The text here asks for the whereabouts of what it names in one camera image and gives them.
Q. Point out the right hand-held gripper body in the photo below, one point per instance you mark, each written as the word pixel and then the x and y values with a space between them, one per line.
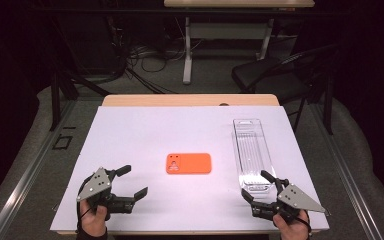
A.
pixel 296 198

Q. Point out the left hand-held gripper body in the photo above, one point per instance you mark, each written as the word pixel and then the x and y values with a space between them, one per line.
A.
pixel 95 185

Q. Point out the clear plastic packaging tray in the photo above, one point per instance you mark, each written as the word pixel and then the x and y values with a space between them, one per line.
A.
pixel 251 150

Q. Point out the orange phone case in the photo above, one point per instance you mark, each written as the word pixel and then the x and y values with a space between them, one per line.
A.
pixel 193 164

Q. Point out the person's right hand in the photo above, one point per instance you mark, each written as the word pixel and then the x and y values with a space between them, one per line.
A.
pixel 293 230

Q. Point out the person's left hand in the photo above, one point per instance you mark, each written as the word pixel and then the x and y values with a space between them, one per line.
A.
pixel 93 221

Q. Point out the black metal stand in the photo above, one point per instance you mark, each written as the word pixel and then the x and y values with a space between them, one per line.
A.
pixel 56 96

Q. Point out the black folding chair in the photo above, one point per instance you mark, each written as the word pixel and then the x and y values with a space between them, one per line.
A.
pixel 263 75

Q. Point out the metal floor rail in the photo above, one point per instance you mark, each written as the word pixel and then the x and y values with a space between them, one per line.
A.
pixel 350 180
pixel 30 173

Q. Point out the desk with white frame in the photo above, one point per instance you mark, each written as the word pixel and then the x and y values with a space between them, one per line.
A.
pixel 226 30

